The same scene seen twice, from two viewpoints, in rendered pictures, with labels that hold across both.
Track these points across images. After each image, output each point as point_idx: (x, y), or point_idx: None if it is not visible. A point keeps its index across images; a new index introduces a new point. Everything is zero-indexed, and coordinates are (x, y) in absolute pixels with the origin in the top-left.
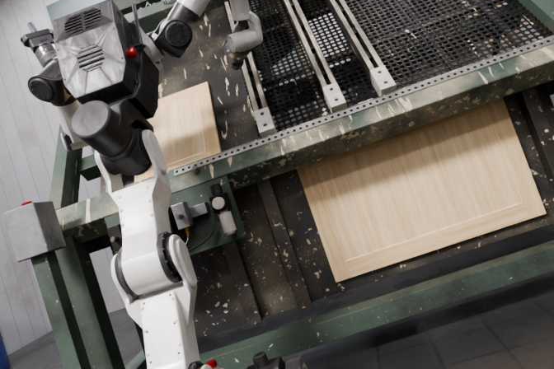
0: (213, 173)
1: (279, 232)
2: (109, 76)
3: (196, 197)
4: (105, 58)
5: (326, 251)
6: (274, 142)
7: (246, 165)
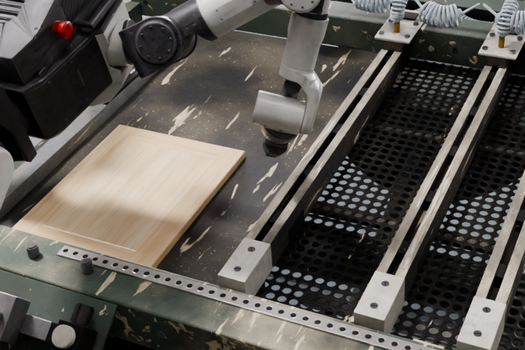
0: (104, 288)
1: None
2: (2, 42)
3: (55, 307)
4: (19, 16)
5: None
6: (224, 305)
7: (155, 310)
